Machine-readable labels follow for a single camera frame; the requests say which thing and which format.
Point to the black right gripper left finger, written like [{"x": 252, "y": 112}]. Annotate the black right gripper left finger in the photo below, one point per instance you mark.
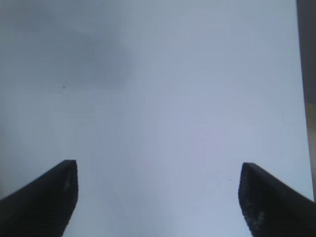
[{"x": 37, "y": 212}]

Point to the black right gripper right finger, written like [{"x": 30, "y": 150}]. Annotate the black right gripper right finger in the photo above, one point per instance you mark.
[{"x": 279, "y": 212}]

